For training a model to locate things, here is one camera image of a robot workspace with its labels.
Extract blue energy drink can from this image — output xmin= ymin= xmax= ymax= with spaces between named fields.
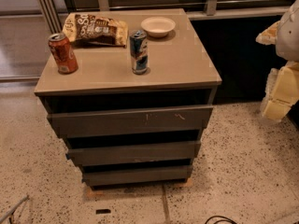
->
xmin=130 ymin=30 xmax=148 ymax=75

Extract grey metal rod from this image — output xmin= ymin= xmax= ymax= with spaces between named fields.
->
xmin=0 ymin=195 xmax=29 ymax=224

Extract grey three-drawer cabinet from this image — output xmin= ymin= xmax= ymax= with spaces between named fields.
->
xmin=35 ymin=9 xmax=221 ymax=174

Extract brown chip bag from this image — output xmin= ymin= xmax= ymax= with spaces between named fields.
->
xmin=63 ymin=13 xmax=128 ymax=47

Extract white bowl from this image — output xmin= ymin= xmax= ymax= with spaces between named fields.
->
xmin=141 ymin=17 xmax=176 ymax=38

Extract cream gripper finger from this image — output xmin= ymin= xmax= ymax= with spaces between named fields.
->
xmin=256 ymin=21 xmax=279 ymax=45
xmin=261 ymin=62 xmax=299 ymax=121

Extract black cable on floor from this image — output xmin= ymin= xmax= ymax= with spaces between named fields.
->
xmin=204 ymin=215 xmax=238 ymax=224

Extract grey top drawer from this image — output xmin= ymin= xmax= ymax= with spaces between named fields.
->
xmin=48 ymin=105 xmax=213 ymax=138

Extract grey bottom drawer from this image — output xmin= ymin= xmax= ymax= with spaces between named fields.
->
xmin=82 ymin=165 xmax=192 ymax=187

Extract orange soda can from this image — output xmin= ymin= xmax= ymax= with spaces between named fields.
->
xmin=49 ymin=33 xmax=78 ymax=75

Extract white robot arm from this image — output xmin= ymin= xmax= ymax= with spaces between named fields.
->
xmin=256 ymin=0 xmax=299 ymax=122

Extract grey drawer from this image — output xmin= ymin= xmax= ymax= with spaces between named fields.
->
xmin=82 ymin=165 xmax=192 ymax=187
xmin=67 ymin=141 xmax=201 ymax=166
xmin=48 ymin=105 xmax=213 ymax=138

